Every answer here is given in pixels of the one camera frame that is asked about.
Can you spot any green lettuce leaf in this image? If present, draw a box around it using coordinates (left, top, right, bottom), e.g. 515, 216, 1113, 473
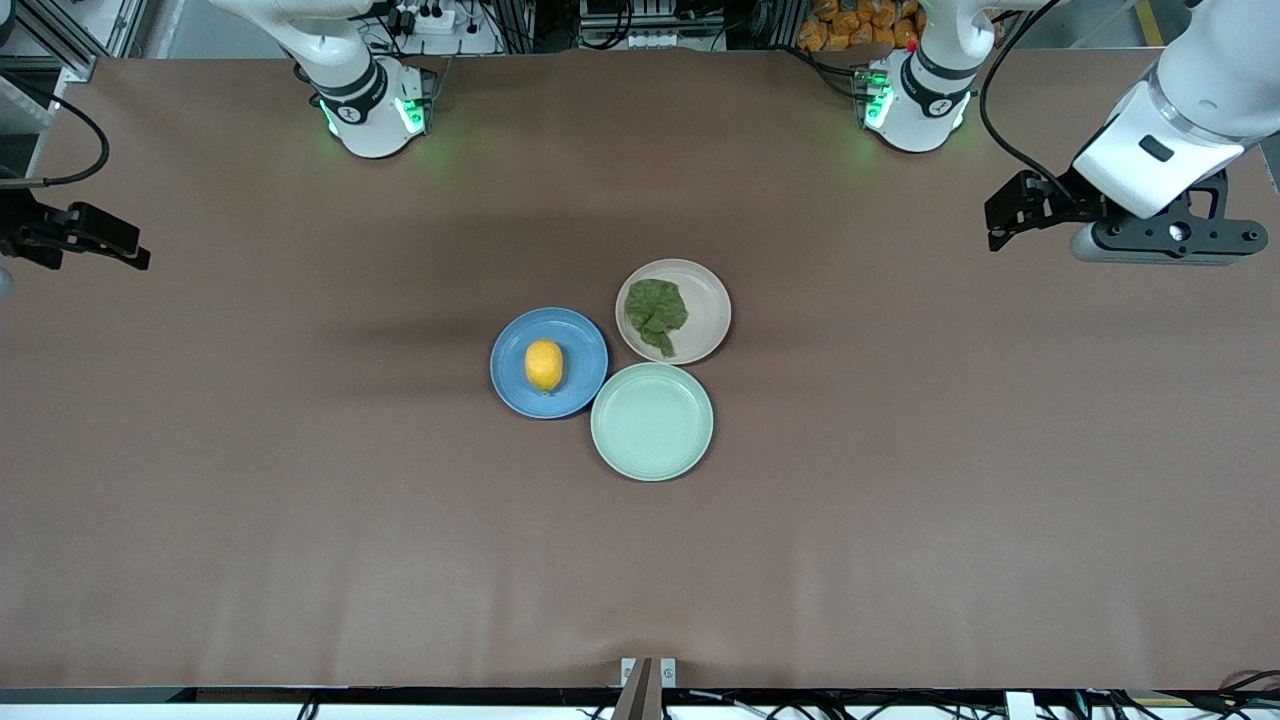
624, 278, 690, 359

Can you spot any yellow lemon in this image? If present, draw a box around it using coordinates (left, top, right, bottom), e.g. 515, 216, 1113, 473
524, 339, 565, 395

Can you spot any orange snack bags pile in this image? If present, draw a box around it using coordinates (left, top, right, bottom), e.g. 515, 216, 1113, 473
797, 0, 926, 53

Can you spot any beige plate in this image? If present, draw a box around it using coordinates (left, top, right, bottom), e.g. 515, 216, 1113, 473
614, 258, 733, 366

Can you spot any white power strip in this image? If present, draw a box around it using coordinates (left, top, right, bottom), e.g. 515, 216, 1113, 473
395, 0, 459, 36

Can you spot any grey equipment rack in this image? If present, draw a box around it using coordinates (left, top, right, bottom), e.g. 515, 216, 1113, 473
580, 0, 731, 51

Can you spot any pale green plate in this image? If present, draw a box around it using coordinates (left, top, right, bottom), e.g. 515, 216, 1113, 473
590, 361, 715, 483

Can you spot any blue plate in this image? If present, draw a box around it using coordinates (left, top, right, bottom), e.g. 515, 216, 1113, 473
489, 306, 610, 420

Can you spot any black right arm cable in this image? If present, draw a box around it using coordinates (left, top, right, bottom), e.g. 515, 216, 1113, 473
0, 75, 110, 191

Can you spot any aluminium frame profile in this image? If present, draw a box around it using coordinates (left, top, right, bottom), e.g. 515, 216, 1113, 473
0, 0, 101, 81

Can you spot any small metal bracket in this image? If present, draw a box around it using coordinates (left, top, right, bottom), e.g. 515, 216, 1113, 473
620, 657, 678, 689

